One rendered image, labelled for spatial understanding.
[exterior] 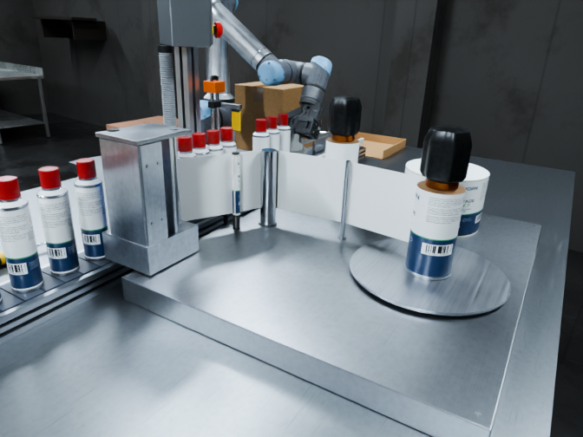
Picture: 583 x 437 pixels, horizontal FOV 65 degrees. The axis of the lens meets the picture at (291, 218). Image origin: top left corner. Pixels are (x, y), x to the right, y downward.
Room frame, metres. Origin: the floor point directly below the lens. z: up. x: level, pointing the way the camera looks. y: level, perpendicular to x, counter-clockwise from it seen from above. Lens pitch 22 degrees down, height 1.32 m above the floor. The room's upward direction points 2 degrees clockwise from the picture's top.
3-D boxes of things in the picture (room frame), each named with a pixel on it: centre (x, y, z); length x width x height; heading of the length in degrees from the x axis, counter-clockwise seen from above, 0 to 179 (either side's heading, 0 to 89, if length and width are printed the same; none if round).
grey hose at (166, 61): (1.18, 0.32, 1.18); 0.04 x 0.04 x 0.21
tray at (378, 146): (2.13, -0.35, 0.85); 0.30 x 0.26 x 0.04; 150
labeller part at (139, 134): (0.86, 0.28, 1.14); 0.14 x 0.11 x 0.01; 150
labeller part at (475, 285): (0.82, -0.28, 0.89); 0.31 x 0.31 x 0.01
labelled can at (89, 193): (0.85, 0.40, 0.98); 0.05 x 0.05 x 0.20
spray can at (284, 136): (1.48, 0.04, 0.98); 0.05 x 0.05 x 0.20
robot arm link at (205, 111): (1.67, 0.35, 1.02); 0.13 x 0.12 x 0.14; 156
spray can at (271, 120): (1.41, 0.07, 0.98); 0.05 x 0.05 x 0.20
